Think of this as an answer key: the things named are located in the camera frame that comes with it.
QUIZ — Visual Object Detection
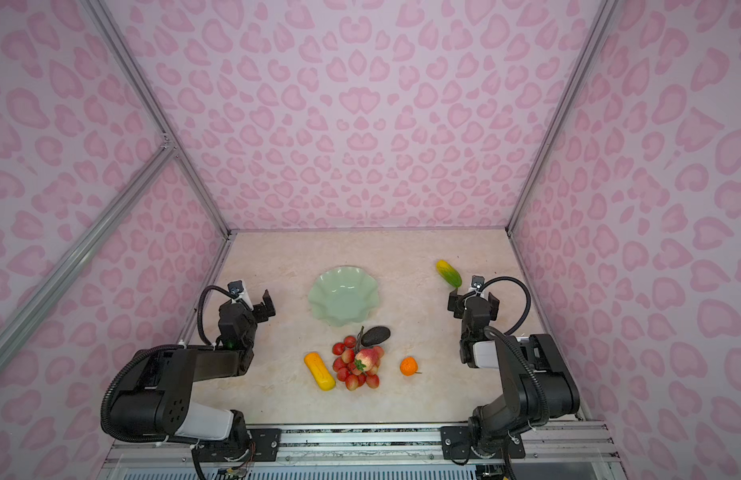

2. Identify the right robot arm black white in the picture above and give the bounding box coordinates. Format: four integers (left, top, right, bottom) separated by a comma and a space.
440, 291, 581, 465

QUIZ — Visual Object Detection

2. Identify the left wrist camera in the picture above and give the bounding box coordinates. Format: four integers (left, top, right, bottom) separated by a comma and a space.
228, 280, 254, 309

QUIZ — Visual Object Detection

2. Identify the yellow fake fruit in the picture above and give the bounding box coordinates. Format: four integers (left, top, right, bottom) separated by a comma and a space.
304, 352, 336, 391

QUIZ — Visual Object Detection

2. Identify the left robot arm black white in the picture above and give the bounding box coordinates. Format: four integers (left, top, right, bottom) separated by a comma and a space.
100, 281, 276, 459

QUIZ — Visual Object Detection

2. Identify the left black corrugated cable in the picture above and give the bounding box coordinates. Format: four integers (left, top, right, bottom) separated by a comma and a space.
195, 284, 234, 347

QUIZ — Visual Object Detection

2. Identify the black corrugated cable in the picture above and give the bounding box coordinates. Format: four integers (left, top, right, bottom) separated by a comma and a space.
195, 284, 234, 347
479, 275, 533, 336

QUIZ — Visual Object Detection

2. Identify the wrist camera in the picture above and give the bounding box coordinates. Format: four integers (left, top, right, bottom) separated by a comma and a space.
228, 280, 254, 309
469, 275, 486, 295

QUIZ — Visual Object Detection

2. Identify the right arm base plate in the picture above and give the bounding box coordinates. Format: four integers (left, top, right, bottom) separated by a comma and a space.
439, 424, 527, 463

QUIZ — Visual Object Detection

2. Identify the yellow green fake mango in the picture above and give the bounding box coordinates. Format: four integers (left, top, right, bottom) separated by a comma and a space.
436, 260, 463, 289

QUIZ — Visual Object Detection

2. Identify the light green scalloped fruit bowl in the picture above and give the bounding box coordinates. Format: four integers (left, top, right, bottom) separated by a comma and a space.
308, 266, 381, 327

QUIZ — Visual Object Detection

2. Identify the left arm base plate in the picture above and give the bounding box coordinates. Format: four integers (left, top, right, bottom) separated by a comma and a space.
192, 428, 282, 463

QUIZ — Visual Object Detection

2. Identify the right black corrugated cable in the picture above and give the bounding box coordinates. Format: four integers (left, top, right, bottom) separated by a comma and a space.
479, 275, 533, 336

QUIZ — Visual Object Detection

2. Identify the left aluminium frame strut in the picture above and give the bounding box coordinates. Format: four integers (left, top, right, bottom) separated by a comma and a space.
0, 141, 176, 376

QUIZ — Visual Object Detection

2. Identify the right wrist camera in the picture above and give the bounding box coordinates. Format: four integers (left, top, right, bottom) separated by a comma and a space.
469, 275, 486, 295

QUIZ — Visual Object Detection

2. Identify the orange fake tangerine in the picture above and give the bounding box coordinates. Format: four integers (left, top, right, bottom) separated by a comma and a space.
400, 356, 419, 376

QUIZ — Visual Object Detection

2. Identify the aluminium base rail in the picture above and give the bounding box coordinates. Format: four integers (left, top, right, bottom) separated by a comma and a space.
98, 421, 626, 479

